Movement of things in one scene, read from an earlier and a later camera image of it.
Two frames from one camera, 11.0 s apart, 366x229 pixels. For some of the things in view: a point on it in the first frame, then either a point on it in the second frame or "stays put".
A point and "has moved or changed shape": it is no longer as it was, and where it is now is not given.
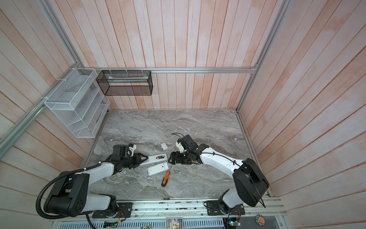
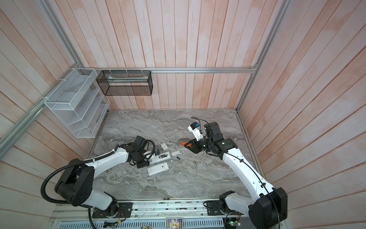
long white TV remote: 155,159 stays put
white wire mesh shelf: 80,102 stays put
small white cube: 164,146 stays put
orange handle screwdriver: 166,177 has moved or changed shape
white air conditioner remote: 160,167 stays put
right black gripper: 173,154 -> 195,148
